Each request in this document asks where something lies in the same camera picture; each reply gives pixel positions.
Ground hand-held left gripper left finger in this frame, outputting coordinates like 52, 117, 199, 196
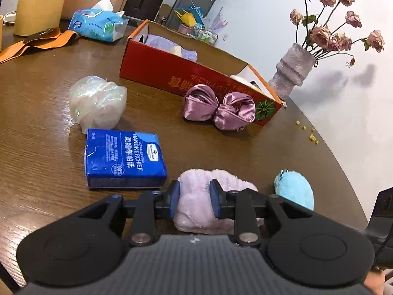
74, 180, 181, 247

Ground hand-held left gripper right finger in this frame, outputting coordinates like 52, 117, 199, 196
210, 179, 310, 247

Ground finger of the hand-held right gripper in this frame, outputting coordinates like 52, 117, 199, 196
365, 187, 393, 268

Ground lilac plush cloth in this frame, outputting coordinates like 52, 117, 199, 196
173, 168, 265, 234

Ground blue handkerchief pack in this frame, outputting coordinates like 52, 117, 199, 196
84, 128, 168, 189

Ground light blue plush toy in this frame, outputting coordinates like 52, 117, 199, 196
273, 169, 314, 211

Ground pink satin scrunchie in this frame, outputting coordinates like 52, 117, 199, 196
183, 84, 256, 131

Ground clear plastic ball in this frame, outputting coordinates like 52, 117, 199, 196
68, 75, 127, 134

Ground red cardboard box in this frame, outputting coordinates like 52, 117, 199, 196
119, 19, 287, 128

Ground blue soft tissue pack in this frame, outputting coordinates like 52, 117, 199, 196
68, 0, 129, 42

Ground yellow crumbs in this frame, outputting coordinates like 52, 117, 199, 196
295, 120, 320, 145

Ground pink ribbed vase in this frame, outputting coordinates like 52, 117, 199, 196
267, 43, 317, 99

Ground clear jars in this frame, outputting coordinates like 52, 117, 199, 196
192, 25, 218, 45

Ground purple feather decoration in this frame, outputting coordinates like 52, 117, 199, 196
209, 8, 229, 34

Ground blue and yellow bags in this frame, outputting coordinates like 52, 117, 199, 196
173, 4, 206, 27

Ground dried pink roses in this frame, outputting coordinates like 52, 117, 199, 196
288, 0, 385, 68

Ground yellow thermos jug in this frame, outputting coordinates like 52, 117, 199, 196
14, 0, 71, 36

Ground orange strap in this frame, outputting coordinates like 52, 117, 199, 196
0, 27, 80, 65

